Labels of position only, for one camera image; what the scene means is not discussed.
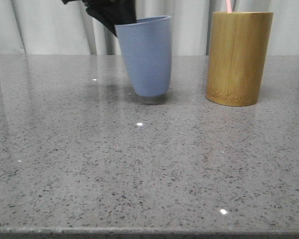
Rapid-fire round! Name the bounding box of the bamboo cylinder holder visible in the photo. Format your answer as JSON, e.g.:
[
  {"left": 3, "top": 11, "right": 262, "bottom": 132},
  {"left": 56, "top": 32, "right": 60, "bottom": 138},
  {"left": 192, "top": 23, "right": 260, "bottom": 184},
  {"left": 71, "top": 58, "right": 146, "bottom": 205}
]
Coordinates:
[{"left": 205, "top": 11, "right": 274, "bottom": 107}]

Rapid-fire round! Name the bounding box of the grey pleated curtain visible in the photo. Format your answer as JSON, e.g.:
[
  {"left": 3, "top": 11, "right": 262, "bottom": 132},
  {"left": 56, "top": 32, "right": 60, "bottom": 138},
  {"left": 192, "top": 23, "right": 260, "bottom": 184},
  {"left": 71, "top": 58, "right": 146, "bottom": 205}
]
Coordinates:
[{"left": 0, "top": 0, "right": 299, "bottom": 56}]

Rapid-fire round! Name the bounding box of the pink chopstick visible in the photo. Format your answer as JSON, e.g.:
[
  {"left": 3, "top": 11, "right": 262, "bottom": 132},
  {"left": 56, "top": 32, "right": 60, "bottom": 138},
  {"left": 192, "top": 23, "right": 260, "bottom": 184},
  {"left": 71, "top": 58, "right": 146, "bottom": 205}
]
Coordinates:
[{"left": 225, "top": 0, "right": 232, "bottom": 13}]

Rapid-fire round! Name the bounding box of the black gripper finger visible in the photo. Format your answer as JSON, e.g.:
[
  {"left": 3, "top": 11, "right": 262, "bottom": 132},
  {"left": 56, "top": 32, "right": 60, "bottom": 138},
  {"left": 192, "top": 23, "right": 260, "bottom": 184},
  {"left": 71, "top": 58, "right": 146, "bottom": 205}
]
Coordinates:
[{"left": 61, "top": 0, "right": 137, "bottom": 38}]

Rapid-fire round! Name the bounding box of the blue plastic cup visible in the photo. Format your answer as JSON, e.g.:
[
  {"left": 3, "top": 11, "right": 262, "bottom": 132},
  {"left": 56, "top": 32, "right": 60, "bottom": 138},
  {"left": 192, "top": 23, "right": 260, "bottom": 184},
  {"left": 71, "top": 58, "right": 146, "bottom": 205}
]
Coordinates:
[{"left": 115, "top": 15, "right": 172, "bottom": 97}]

